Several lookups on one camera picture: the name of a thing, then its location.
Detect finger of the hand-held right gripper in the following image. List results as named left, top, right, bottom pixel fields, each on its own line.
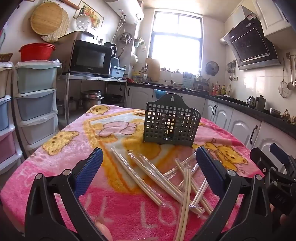
left=250, top=148, right=281, bottom=179
left=269, top=143, right=296, bottom=173

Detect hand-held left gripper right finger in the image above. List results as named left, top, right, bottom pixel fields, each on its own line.
left=195, top=146, right=273, bottom=241

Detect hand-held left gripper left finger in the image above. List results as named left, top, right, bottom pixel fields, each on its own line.
left=24, top=147, right=104, bottom=241

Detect group of chopsticks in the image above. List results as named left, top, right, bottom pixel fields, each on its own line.
left=111, top=148, right=213, bottom=241

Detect dark green perforated utensil holder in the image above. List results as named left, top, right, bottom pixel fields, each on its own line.
left=143, top=93, right=201, bottom=147

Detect hanging utensils near hood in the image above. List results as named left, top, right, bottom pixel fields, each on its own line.
left=227, top=60, right=237, bottom=81

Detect person's left hand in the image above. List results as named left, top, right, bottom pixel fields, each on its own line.
left=94, top=217, right=114, bottom=241

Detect black kitchen countertop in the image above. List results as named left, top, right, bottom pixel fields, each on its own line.
left=127, top=82, right=296, bottom=137

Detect pile of garlic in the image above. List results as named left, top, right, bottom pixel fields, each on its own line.
left=281, top=109, right=296, bottom=126

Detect white lower kitchen cabinets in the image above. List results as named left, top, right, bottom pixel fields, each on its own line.
left=126, top=88, right=296, bottom=160

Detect steel jug with lid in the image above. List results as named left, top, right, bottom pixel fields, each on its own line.
left=255, top=95, right=267, bottom=111

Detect pink printed bear blanket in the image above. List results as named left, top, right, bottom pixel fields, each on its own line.
left=0, top=104, right=265, bottom=241

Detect hanging mesh strainer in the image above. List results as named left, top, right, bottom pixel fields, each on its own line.
left=279, top=58, right=290, bottom=98

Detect small steel pot with lid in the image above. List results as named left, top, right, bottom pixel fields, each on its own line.
left=68, top=96, right=79, bottom=112

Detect hanging steel ladle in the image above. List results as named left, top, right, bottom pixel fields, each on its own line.
left=287, top=54, right=296, bottom=90

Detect stacked stainless steel pots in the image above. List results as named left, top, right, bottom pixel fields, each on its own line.
left=80, top=90, right=104, bottom=110

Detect black wok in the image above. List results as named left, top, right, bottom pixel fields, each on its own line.
left=104, top=94, right=123, bottom=104

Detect group of condiment bottles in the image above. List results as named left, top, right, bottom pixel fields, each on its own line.
left=210, top=81, right=232, bottom=96

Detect black dish rack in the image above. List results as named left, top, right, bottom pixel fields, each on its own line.
left=193, top=77, right=211, bottom=91

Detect mint plastic drawer tower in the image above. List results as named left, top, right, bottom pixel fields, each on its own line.
left=14, top=60, right=62, bottom=152

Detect stainless steel shelf rack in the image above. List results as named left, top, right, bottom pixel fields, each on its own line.
left=57, top=73, right=127, bottom=126

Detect blue hanging bin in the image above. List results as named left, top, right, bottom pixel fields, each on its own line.
left=154, top=89, right=167, bottom=100

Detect pastel plastic drawer tower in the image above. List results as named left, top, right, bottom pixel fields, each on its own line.
left=0, top=61, right=23, bottom=175

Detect blue-grey plastic dish box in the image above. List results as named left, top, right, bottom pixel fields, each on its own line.
left=110, top=65, right=126, bottom=78

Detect black microwave oven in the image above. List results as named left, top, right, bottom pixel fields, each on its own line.
left=69, top=39, right=114, bottom=77

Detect black range hood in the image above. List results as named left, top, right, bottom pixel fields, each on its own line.
left=220, top=11, right=281, bottom=71

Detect beige cutting board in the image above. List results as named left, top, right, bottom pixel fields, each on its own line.
left=145, top=58, right=160, bottom=82

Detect black blender jug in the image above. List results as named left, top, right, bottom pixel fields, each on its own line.
left=103, top=42, right=117, bottom=57

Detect red plastic basin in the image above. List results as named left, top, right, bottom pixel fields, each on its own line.
left=18, top=43, right=56, bottom=62

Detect kitchen window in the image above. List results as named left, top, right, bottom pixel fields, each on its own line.
left=147, top=10, right=204, bottom=70

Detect white upper cabinet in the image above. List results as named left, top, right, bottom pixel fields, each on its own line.
left=252, top=0, right=296, bottom=39

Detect round striped bamboo mat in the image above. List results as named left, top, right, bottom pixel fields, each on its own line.
left=42, top=9, right=70, bottom=43

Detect white plastic dome cover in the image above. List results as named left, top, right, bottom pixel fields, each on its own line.
left=76, top=13, right=92, bottom=31

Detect round bamboo board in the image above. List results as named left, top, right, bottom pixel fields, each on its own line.
left=31, top=1, right=64, bottom=36

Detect white water heater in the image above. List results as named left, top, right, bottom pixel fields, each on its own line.
left=105, top=0, right=145, bottom=25

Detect wooden rolling pin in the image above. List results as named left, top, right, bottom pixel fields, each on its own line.
left=62, top=0, right=80, bottom=10

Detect round grey wall fan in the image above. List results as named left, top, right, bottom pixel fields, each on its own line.
left=205, top=61, right=219, bottom=76

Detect coiled grey hose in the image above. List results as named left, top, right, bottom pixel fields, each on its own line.
left=118, top=32, right=133, bottom=44

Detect fruit wall picture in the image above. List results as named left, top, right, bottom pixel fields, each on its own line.
left=73, top=0, right=102, bottom=29

